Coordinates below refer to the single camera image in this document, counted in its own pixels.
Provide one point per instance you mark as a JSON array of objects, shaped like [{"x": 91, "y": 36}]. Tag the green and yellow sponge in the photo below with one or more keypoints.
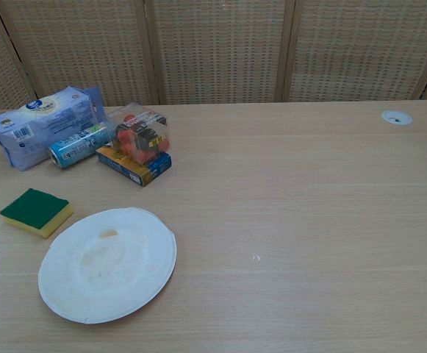
[{"x": 33, "y": 206}]

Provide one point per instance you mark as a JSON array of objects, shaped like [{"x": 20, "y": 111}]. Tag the blue yellow cardboard box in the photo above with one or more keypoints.
[{"x": 139, "y": 173}]

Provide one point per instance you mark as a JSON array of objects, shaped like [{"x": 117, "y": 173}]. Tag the blue garbage bag roll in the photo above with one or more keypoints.
[{"x": 77, "y": 145}]

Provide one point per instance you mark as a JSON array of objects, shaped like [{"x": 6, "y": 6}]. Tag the blue white tissue pack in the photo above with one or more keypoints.
[{"x": 44, "y": 121}]

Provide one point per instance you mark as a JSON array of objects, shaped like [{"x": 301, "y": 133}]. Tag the clear box with orange items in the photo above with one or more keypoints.
[{"x": 143, "y": 128}]

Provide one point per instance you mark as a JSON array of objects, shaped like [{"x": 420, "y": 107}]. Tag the white paper plate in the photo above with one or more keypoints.
[{"x": 106, "y": 279}]

